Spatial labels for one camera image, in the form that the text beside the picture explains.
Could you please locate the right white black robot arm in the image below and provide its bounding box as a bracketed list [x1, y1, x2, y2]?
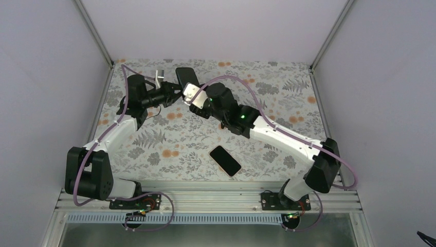
[183, 83, 341, 209]

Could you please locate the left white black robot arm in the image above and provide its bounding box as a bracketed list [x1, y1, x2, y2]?
[64, 74, 182, 208]

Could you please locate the aluminium rail frame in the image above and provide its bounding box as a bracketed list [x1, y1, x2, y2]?
[43, 182, 374, 246]

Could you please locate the floral patterned table mat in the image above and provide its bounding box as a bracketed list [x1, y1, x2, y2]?
[96, 59, 326, 182]

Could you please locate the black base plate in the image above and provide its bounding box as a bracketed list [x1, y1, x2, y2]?
[260, 190, 311, 211]
[109, 194, 162, 211]

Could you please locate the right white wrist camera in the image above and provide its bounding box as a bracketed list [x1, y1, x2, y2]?
[182, 83, 208, 109]

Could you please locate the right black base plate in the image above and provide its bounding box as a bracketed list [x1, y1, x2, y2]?
[260, 190, 311, 211]

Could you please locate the black object at corner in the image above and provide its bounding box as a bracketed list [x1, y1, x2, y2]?
[417, 231, 436, 247]

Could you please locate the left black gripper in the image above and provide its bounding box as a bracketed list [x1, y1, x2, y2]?
[141, 81, 185, 108]

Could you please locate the black phone in pink case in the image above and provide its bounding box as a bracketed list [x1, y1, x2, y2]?
[209, 146, 242, 177]

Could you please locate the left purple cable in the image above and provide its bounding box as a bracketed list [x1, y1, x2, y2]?
[72, 64, 175, 233]

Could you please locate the dark green smartphone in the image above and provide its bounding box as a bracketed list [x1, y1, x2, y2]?
[175, 67, 199, 89]

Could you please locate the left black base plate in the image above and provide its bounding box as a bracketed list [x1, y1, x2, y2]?
[109, 194, 162, 211]

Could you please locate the slotted grey cable duct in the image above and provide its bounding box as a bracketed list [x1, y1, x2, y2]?
[66, 212, 282, 225]

